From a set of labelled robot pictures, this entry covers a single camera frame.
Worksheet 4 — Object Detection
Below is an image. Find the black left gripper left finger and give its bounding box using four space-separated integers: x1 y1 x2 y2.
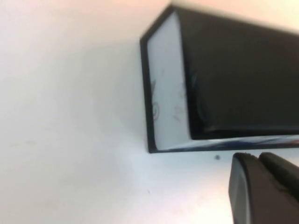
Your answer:
228 152 299 224

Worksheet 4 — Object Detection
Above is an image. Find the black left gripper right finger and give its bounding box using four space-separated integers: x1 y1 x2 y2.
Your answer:
258 152 299 203

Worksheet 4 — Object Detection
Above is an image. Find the black open box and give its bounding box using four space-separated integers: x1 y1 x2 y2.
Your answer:
139 4 299 154

